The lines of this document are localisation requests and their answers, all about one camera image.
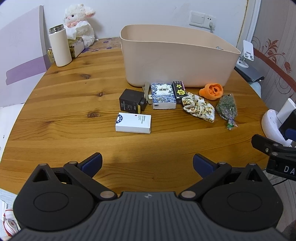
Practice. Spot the beige plastic storage basket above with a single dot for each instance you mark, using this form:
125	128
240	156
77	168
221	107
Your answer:
163	54

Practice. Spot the white appliance base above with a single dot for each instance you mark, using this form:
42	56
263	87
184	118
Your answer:
272	121

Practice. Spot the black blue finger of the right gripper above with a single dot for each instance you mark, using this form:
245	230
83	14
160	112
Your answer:
267	146

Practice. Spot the orange cloth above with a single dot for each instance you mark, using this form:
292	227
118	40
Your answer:
212	91

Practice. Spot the black small box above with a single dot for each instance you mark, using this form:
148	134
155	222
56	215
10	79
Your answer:
132	101

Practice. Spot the white phone stand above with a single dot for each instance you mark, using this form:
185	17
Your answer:
247	54

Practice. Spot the floral white yellow scrunchie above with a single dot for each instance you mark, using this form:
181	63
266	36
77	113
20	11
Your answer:
198	107

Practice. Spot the red white headphones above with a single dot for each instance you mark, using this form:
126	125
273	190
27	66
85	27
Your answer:
10	223

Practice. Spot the white plush lamb toy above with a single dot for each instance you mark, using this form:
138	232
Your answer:
79	12

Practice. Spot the white box blue logo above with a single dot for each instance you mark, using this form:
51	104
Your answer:
133	123

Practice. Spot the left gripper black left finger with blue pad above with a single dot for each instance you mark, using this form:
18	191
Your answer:
55	199

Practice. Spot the dried lavender sachet bag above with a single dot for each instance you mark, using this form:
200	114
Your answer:
227	110

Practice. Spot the purple white board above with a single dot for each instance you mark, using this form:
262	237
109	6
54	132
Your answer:
24	57

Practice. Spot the grey laptop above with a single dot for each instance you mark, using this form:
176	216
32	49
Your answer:
249	74

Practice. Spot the tissue box with tissue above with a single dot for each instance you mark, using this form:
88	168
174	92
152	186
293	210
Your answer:
75	42

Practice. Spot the black box yellow stars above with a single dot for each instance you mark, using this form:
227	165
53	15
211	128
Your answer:
179	91

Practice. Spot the blue white patterned tissue pack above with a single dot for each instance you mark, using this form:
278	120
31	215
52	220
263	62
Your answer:
163	96

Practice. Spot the beige hair clip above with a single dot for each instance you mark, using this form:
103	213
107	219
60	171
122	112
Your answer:
147	95

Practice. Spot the white wall switch socket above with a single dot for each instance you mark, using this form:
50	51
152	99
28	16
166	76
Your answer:
202	20

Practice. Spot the cream thermos bottle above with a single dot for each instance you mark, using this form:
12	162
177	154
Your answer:
59	44

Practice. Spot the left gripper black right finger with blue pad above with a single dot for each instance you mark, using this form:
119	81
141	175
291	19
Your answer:
241	199

